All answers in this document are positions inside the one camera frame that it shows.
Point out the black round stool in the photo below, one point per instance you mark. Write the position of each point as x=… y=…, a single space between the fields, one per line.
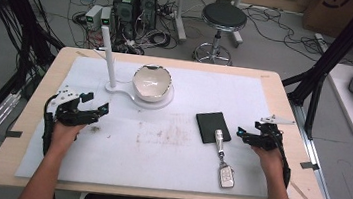
x=224 y=16

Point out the black flat wallet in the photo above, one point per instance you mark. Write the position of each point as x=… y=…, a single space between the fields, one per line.
x=210 y=125

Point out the person's right hand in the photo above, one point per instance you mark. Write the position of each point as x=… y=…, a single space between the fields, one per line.
x=271 y=164

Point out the black frame post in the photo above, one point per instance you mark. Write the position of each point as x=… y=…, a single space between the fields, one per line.
x=337 y=50

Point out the white table mat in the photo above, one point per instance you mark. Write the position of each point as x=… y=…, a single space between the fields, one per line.
x=157 y=164

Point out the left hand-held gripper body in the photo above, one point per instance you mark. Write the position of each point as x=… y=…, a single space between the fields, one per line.
x=68 y=114

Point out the grey power unit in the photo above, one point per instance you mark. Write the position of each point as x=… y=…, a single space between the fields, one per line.
x=93 y=16
x=105 y=17

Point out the wooden table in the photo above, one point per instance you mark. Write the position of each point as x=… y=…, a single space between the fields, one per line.
x=24 y=152

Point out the black tape strip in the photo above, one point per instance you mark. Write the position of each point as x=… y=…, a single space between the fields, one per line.
x=309 y=165
x=12 y=134

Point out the white stand with pole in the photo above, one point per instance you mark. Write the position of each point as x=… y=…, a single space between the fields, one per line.
x=109 y=61

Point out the person's left hand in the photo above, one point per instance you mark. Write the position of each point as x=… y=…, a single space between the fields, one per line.
x=62 y=138

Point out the black computer tower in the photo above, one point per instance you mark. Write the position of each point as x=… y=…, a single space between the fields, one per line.
x=148 y=5
x=124 y=13

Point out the white table leg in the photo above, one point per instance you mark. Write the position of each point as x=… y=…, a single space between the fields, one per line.
x=180 y=16
x=237 y=36

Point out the white ceramic bowl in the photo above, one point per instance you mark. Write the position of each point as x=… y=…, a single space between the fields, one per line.
x=151 y=84

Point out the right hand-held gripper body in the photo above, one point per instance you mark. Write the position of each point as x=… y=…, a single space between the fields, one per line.
x=267 y=140

